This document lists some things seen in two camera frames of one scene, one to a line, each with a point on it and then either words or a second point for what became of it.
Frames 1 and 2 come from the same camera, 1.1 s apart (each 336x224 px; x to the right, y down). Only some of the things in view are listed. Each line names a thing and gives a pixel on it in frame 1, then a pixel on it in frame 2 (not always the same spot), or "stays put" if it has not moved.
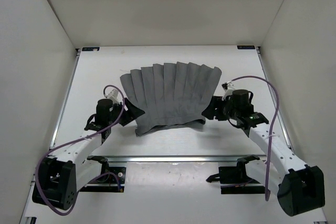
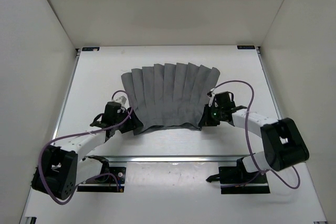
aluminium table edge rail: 172,159 stays put
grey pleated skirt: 171,94 stays put
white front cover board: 173,193 stays put
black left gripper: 132,114 to 133,123
